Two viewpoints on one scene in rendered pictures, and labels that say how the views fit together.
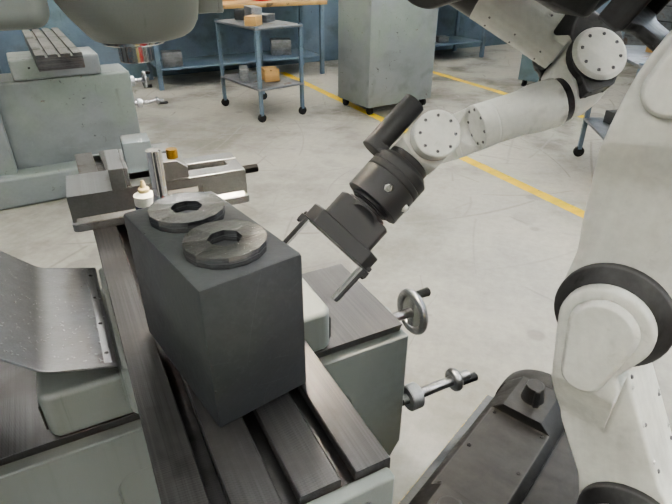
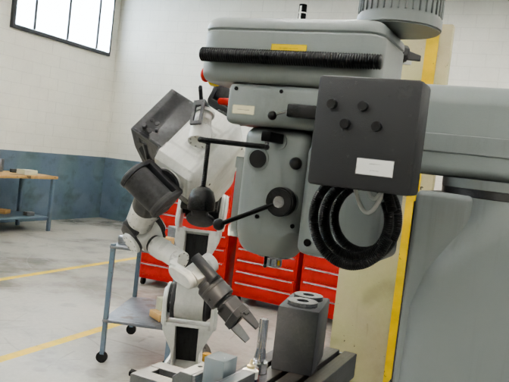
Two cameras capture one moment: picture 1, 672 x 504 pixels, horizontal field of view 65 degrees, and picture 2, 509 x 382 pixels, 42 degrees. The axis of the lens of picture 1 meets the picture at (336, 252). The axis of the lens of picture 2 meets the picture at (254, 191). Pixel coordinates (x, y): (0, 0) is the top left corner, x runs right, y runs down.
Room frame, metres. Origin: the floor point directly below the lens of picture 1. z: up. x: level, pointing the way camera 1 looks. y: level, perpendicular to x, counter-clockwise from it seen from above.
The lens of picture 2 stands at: (1.90, 1.57, 1.56)
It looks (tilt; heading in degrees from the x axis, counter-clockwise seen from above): 3 degrees down; 232
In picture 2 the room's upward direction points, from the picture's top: 7 degrees clockwise
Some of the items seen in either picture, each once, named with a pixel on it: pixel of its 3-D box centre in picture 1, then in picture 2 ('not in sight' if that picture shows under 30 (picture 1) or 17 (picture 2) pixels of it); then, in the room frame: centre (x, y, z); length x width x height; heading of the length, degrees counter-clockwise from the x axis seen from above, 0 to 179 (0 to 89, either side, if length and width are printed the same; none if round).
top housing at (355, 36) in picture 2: not in sight; (301, 60); (0.80, 0.30, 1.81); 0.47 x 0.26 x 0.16; 117
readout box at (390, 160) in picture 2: not in sight; (367, 135); (0.97, 0.71, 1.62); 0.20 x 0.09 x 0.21; 117
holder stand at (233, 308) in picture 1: (214, 293); (301, 330); (0.54, 0.15, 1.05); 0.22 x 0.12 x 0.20; 37
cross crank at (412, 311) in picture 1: (400, 315); not in sight; (1.03, -0.16, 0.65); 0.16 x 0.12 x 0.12; 117
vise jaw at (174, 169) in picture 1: (167, 160); (198, 374); (1.04, 0.35, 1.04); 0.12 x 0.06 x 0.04; 25
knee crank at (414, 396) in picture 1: (440, 385); not in sight; (0.92, -0.25, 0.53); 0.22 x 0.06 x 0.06; 117
